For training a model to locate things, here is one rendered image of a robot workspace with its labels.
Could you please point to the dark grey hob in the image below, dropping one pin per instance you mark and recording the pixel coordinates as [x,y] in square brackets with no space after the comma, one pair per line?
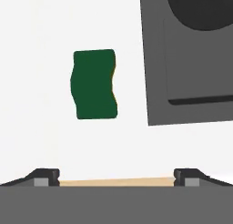
[194,76]

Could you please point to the light wood cupboard front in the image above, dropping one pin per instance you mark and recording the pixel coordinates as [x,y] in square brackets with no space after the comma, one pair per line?
[116,182]

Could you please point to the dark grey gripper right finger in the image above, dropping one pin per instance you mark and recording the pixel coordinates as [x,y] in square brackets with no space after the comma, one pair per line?
[189,176]

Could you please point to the dark green sponge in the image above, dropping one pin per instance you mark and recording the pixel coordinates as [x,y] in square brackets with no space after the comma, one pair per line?
[92,83]

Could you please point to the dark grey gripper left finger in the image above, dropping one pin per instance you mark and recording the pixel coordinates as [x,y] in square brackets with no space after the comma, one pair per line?
[42,176]

